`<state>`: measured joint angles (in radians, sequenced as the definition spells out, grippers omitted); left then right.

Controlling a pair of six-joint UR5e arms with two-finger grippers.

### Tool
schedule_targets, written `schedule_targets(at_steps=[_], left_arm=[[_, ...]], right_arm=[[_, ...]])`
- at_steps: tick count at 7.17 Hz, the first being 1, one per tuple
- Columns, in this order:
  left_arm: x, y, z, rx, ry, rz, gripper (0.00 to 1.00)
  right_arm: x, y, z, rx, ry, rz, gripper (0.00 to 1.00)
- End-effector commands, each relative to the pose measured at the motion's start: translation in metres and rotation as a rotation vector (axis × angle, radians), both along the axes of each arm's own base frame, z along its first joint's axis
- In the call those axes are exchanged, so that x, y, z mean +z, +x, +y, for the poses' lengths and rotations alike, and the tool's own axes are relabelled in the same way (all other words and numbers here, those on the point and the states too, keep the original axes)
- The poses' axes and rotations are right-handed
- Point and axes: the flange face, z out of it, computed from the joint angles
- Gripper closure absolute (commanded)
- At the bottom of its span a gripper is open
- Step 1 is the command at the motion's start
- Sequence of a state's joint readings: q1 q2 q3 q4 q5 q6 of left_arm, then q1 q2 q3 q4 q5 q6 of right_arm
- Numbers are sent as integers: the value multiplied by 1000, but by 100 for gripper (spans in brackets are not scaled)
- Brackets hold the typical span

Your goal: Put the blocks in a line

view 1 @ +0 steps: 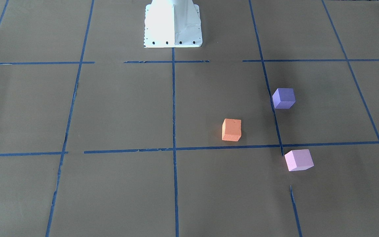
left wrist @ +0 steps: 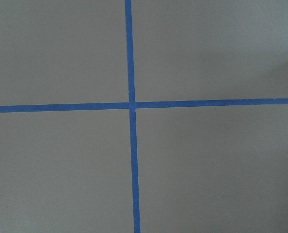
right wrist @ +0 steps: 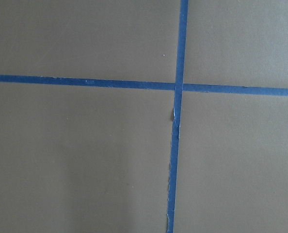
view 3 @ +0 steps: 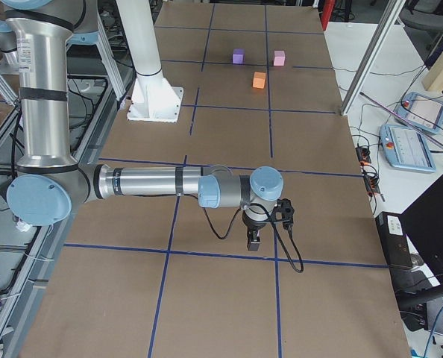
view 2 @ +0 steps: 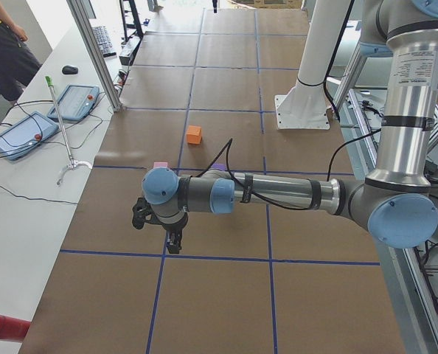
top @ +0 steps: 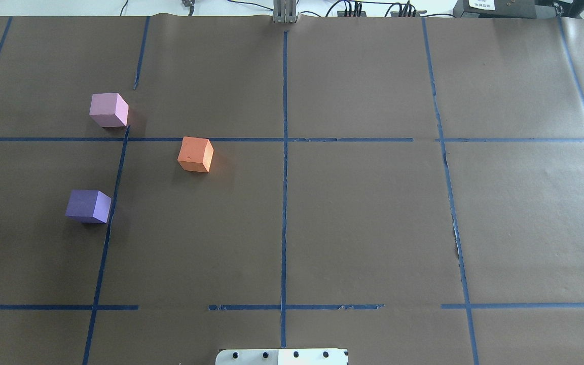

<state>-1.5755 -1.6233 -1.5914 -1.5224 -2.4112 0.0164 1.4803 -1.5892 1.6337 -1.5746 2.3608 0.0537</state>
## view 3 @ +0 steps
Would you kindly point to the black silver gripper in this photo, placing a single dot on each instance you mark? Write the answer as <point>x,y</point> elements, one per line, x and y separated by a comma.
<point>253,225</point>

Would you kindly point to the black monitor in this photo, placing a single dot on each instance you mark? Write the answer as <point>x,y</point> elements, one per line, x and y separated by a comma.
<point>423,223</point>

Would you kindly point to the pink foam block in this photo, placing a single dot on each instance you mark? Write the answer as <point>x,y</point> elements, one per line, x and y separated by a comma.
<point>279,58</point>

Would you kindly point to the orange black power strip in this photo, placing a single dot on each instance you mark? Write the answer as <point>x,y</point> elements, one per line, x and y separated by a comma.
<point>370,174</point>

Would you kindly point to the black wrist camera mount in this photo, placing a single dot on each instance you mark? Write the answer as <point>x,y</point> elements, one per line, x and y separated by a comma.
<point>283,213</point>

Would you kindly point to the black computer box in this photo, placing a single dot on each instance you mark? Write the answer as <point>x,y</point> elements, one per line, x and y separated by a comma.
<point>393,241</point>

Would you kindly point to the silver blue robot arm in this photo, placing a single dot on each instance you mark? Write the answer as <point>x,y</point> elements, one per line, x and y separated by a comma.
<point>50,183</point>

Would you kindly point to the teach pendant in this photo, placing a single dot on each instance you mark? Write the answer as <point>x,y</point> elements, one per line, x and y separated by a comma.
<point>423,112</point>
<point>406,149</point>

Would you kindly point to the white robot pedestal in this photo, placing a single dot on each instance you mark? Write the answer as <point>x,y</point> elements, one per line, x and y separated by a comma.
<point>153,98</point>

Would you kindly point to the upper teach pendant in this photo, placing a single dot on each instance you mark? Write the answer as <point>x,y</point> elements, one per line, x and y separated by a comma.
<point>423,112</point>

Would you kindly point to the orange foam block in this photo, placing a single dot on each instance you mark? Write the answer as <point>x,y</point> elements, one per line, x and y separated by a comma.
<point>259,80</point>

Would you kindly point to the aluminium frame post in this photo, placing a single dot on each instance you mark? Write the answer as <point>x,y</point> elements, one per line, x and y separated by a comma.
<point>390,14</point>

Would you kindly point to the purple foam block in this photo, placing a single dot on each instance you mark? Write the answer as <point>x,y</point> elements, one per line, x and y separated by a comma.
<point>238,56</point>

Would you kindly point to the lower teach pendant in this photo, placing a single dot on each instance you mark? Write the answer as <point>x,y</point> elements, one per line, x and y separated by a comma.
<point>406,149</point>

